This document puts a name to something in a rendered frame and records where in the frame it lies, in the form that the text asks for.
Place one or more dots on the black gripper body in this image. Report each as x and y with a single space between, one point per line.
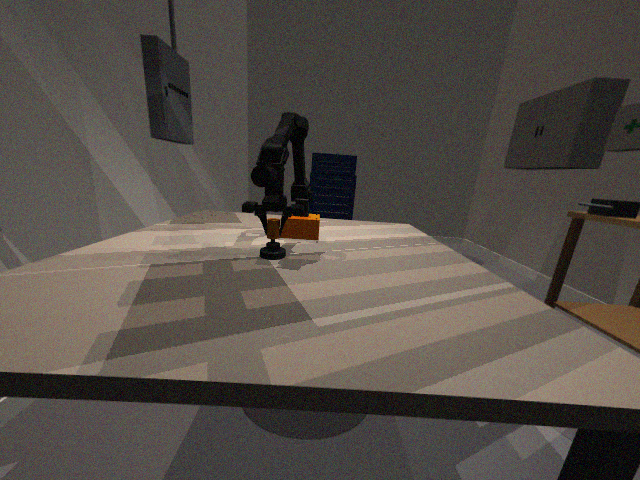
295 209

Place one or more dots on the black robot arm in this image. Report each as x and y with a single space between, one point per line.
272 158

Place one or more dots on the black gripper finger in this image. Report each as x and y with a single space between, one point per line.
263 218
283 220

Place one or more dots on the orange knob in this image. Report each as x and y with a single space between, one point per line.
273 228

